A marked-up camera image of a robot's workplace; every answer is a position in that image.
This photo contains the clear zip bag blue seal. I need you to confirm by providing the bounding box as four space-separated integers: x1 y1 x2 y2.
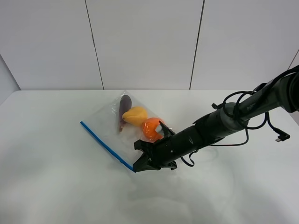
81 91 165 172

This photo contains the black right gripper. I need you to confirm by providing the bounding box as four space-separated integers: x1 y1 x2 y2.
133 126 224 173

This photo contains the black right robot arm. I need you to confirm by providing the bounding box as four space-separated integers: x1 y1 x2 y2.
132 66 299 173

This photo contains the dark purple eggplant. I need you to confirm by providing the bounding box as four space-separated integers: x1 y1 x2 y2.
118 95 132 132

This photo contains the yellow pear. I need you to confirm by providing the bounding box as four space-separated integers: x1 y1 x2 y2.
122 106 148 126

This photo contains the orange fruit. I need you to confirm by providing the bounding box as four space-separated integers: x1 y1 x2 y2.
142 117 164 142

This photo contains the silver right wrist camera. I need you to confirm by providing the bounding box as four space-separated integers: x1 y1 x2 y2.
155 123 176 140

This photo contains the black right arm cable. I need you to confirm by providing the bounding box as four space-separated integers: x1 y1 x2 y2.
181 70 299 167

